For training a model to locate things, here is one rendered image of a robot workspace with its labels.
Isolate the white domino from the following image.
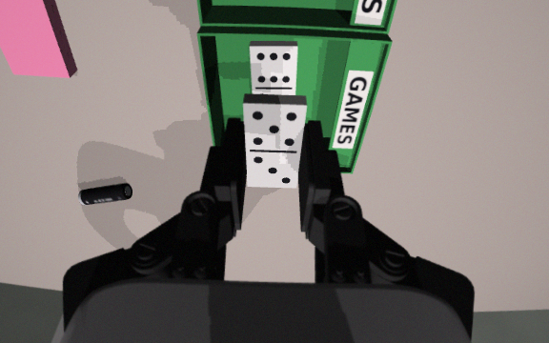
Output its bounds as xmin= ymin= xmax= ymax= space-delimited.
xmin=243 ymin=93 xmax=307 ymax=188
xmin=250 ymin=41 xmax=297 ymax=95

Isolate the black aa battery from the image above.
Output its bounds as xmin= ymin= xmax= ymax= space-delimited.
xmin=78 ymin=183 xmax=132 ymax=205

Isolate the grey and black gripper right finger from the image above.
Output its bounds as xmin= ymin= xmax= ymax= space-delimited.
xmin=298 ymin=120 xmax=475 ymax=340

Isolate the green three-compartment bin rack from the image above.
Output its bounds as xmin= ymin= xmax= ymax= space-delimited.
xmin=197 ymin=0 xmax=397 ymax=173

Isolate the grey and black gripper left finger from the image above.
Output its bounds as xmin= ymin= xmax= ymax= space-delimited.
xmin=63 ymin=118 xmax=247 ymax=332

